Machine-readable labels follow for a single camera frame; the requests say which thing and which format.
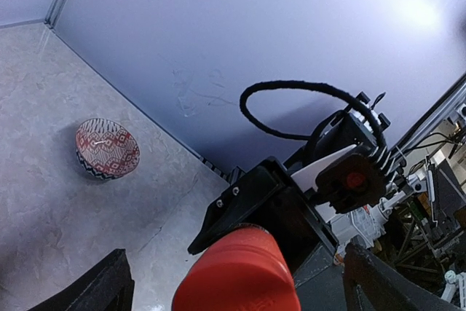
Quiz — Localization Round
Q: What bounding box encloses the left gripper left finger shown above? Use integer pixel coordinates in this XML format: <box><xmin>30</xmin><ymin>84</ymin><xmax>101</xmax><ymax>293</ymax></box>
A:
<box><xmin>30</xmin><ymin>248</ymin><xmax>135</xmax><ymax>311</ymax></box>

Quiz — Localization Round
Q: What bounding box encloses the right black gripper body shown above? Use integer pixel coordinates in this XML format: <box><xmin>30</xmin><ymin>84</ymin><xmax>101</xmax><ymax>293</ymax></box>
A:
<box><xmin>186</xmin><ymin>156</ymin><xmax>365</xmax><ymax>311</ymax></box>

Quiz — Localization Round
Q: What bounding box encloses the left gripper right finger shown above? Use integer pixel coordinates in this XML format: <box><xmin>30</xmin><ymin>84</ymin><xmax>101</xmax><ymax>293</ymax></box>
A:
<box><xmin>343</xmin><ymin>243</ymin><xmax>459</xmax><ymax>310</ymax></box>

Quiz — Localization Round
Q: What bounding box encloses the red pill bottle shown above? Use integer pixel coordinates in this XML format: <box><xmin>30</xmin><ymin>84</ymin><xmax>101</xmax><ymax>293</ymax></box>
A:
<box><xmin>171</xmin><ymin>226</ymin><xmax>301</xmax><ymax>311</ymax></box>

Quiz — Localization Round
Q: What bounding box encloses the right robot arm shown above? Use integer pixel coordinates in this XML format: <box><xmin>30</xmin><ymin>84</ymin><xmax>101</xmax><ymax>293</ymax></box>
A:
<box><xmin>172</xmin><ymin>109</ymin><xmax>396</xmax><ymax>310</ymax></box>

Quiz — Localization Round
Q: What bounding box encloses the red patterned oval tin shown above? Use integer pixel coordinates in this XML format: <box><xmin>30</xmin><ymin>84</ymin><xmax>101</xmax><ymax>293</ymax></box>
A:
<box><xmin>75</xmin><ymin>118</ymin><xmax>141</xmax><ymax>181</ymax></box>

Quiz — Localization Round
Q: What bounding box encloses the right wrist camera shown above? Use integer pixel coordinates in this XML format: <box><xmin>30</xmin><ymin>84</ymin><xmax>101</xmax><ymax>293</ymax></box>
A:
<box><xmin>291</xmin><ymin>143</ymin><xmax>390</xmax><ymax>214</ymax></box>

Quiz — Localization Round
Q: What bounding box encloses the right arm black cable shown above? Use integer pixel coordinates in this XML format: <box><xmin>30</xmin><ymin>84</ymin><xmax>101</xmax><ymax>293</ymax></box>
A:
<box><xmin>239</xmin><ymin>79</ymin><xmax>387</xmax><ymax>155</ymax></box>

